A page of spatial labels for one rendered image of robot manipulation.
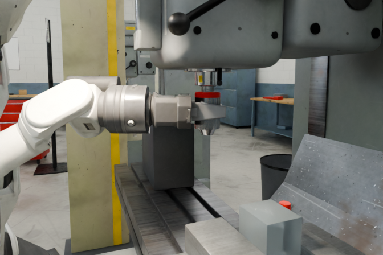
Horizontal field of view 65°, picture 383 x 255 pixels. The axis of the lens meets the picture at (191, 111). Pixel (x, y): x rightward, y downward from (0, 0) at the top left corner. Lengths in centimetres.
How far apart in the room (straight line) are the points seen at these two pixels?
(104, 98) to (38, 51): 908
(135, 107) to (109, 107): 4
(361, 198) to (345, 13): 38
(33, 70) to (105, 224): 753
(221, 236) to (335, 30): 37
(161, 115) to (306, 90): 50
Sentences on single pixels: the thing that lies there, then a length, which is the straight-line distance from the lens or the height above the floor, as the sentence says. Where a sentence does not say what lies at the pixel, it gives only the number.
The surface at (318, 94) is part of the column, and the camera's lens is 85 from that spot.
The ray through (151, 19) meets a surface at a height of 139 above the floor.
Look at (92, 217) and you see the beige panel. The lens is 244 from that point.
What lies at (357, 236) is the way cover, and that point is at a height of 99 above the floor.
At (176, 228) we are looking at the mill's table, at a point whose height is 98.
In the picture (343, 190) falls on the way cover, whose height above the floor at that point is 105.
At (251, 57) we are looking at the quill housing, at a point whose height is 132.
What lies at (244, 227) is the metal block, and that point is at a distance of 42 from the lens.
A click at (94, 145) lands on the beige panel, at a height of 82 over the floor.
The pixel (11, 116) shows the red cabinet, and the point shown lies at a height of 75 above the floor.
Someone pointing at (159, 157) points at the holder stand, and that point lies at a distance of 84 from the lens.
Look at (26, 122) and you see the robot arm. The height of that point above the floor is 122.
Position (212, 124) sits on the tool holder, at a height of 121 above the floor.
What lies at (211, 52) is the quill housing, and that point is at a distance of 45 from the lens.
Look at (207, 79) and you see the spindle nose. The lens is 53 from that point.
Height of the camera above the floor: 129
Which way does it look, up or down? 6 degrees down
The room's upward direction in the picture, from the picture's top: straight up
